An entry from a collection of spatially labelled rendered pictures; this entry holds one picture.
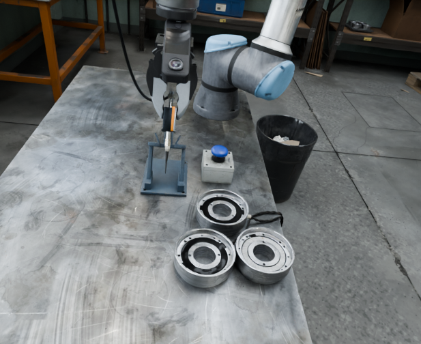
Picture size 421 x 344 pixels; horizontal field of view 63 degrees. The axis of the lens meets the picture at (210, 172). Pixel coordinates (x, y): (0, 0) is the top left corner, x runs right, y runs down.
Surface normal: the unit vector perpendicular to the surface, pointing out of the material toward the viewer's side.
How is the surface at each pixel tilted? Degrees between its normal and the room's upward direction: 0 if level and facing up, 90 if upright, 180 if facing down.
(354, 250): 0
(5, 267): 0
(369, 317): 0
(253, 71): 74
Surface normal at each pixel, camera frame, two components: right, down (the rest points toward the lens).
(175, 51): 0.14, -0.35
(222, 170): 0.03, 0.61
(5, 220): 0.12, -0.79
